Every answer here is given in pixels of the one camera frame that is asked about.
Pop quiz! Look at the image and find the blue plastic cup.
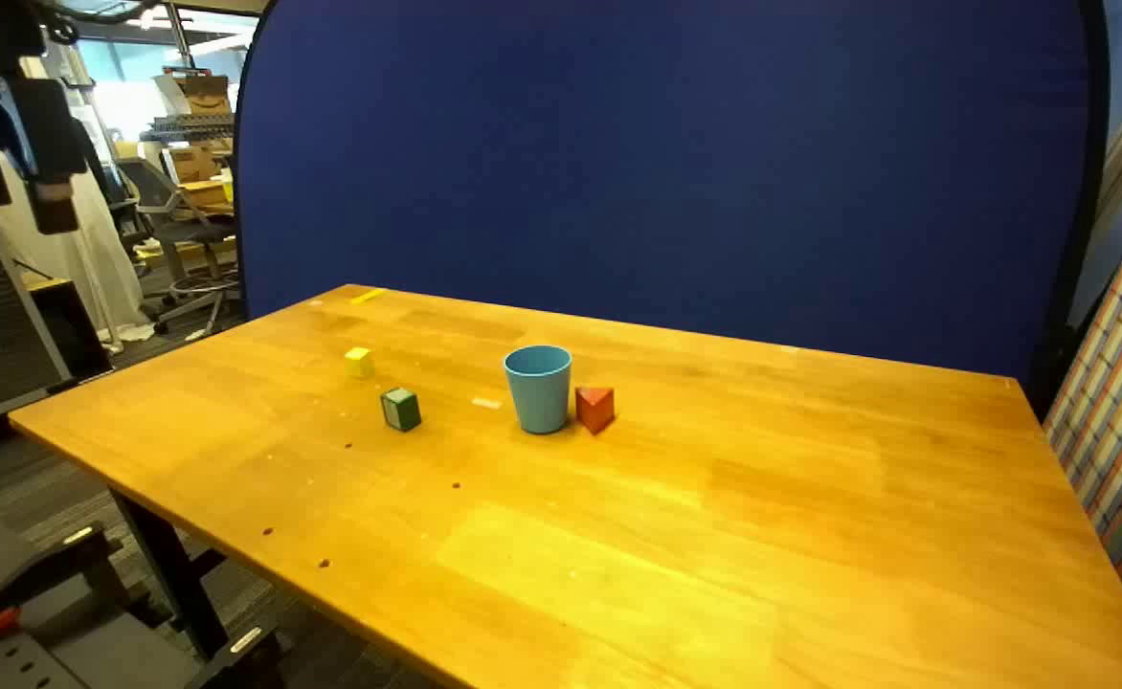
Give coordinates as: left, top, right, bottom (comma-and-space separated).
503, 341, 577, 439

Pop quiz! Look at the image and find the red triangular block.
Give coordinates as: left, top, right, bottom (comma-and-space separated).
570, 382, 619, 439

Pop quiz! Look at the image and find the small green block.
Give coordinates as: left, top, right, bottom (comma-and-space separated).
377, 385, 423, 435

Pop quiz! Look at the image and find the blue fabric backdrop screen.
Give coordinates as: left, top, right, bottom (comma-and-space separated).
231, 0, 1115, 415

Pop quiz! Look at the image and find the black office chair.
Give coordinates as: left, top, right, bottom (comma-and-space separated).
114, 157, 243, 336

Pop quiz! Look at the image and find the shelf with cardboard boxes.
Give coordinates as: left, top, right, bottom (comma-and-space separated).
132, 68, 240, 223

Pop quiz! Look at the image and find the black table leg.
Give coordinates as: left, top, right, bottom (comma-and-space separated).
107, 488, 237, 662

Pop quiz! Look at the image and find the white hanging cloth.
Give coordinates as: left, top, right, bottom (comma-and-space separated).
0, 35, 158, 357

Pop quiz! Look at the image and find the black floor stand base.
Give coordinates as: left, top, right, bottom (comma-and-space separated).
0, 519, 283, 689

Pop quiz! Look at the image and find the colourful checkered panel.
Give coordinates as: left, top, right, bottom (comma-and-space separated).
1041, 170, 1122, 670

